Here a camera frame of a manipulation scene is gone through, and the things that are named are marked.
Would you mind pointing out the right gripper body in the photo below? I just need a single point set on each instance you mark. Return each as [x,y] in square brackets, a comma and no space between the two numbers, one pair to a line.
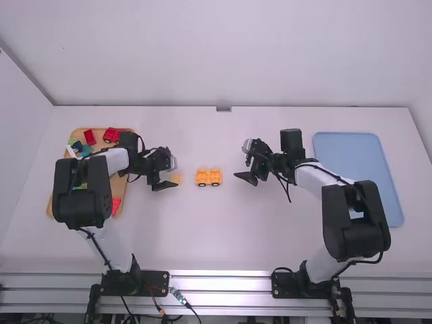
[261,162]

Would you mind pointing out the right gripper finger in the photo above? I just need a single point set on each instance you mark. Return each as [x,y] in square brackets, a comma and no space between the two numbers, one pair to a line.
[248,177]
[248,158]

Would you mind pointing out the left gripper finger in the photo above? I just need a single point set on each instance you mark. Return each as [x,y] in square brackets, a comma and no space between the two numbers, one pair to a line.
[165,186]

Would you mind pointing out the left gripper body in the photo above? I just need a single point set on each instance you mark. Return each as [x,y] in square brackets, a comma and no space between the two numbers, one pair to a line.
[157,165]

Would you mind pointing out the yellow toy brick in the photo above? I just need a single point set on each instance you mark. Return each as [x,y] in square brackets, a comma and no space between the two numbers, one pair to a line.
[177,178]

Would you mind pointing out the yellow toy car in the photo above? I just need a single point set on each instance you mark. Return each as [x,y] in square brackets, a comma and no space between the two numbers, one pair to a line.
[209,176]

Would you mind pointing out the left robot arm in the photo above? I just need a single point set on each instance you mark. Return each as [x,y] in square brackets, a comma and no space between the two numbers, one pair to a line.
[81,189]

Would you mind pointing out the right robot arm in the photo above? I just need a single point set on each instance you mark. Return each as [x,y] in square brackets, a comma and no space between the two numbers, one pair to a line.
[354,216]

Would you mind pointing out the coral toy brick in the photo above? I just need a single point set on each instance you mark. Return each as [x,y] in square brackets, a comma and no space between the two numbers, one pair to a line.
[117,206]

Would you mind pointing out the red toy car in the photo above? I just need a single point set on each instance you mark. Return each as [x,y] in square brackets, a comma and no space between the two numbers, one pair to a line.
[111,135]

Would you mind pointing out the teal clear toy brick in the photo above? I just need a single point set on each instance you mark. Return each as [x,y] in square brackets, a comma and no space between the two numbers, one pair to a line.
[88,150]

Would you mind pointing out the red toy brick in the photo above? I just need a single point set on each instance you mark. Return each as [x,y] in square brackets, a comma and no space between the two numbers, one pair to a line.
[89,136]

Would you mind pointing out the dark blue toy brick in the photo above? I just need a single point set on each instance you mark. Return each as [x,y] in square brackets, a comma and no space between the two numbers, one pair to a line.
[77,145]

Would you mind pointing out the white toy brick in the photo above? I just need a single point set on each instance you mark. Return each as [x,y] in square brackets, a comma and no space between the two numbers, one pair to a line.
[71,151]

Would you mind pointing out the light green toy brick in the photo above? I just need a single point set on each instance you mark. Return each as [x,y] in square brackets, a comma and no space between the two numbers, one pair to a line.
[73,140]

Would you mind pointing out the blue mat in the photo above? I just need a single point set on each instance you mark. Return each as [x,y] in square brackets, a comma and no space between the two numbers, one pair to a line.
[357,175]

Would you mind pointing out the tan tray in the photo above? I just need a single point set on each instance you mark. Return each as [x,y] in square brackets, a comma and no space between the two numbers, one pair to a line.
[60,135]

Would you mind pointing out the small green circuit board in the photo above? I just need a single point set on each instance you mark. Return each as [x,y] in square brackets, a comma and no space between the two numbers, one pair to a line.
[177,295]

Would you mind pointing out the silver rails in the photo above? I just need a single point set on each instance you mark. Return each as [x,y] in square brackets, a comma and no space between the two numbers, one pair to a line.
[219,290]

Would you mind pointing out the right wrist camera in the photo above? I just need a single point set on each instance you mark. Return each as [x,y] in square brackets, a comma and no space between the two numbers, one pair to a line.
[247,145]

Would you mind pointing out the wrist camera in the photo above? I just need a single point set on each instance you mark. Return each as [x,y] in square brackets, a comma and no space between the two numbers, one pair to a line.
[247,145]
[173,162]

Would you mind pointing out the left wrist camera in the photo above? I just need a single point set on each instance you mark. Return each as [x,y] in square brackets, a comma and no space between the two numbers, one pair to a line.
[173,162]

